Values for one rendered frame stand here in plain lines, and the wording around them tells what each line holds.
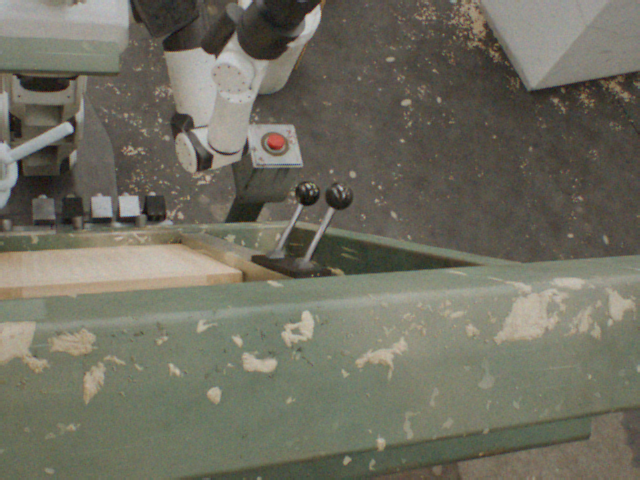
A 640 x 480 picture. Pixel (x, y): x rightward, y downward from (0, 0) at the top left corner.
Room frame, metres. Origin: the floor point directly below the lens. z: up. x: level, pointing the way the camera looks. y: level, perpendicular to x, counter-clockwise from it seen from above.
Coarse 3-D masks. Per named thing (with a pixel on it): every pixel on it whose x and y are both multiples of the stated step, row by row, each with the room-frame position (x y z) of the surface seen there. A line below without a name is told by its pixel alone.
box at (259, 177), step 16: (256, 128) 1.08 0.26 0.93; (272, 128) 1.11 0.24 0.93; (288, 128) 1.14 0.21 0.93; (256, 144) 1.04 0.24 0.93; (240, 160) 1.05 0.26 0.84; (256, 160) 1.01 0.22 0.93; (272, 160) 1.03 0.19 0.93; (288, 160) 1.06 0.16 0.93; (240, 176) 1.02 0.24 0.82; (256, 176) 1.00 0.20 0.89; (272, 176) 1.03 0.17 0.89; (288, 176) 1.05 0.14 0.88; (240, 192) 1.00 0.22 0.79; (256, 192) 1.01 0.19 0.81; (272, 192) 1.04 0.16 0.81; (288, 192) 1.07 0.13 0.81
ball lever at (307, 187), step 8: (304, 184) 0.65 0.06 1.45; (312, 184) 0.65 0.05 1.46; (296, 192) 0.64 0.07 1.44; (304, 192) 0.64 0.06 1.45; (312, 192) 0.64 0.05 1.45; (296, 200) 0.63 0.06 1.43; (304, 200) 0.63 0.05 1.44; (312, 200) 0.64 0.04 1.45; (296, 208) 0.62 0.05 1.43; (296, 216) 0.61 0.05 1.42; (288, 224) 0.60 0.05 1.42; (288, 232) 0.59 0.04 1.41; (280, 240) 0.58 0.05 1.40; (280, 248) 0.57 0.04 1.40; (272, 256) 0.55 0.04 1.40; (280, 256) 0.56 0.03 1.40
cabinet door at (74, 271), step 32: (0, 256) 0.49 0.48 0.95; (32, 256) 0.52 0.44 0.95; (64, 256) 0.55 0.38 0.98; (96, 256) 0.57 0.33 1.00; (128, 256) 0.60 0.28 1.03; (160, 256) 0.62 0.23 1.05; (192, 256) 0.63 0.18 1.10; (0, 288) 0.33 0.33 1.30; (32, 288) 0.35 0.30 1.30; (64, 288) 0.38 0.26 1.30; (96, 288) 0.40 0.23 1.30; (128, 288) 0.43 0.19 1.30
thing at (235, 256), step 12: (192, 240) 0.71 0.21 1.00; (204, 240) 0.70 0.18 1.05; (216, 240) 0.71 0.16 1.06; (204, 252) 0.66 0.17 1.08; (216, 252) 0.63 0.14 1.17; (228, 252) 0.61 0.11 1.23; (240, 252) 0.61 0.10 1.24; (252, 252) 0.62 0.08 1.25; (228, 264) 0.59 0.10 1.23; (240, 264) 0.57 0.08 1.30; (252, 264) 0.54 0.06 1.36; (252, 276) 0.53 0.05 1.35; (264, 276) 0.51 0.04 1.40; (276, 276) 0.50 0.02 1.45; (288, 276) 0.48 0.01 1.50
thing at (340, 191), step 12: (336, 192) 0.59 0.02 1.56; (348, 192) 0.60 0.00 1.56; (336, 204) 0.58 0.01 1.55; (348, 204) 0.59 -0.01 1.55; (324, 216) 0.57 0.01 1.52; (324, 228) 0.56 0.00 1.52; (312, 240) 0.54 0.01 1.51; (312, 252) 0.53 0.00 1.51; (300, 264) 0.50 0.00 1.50; (312, 264) 0.51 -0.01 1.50
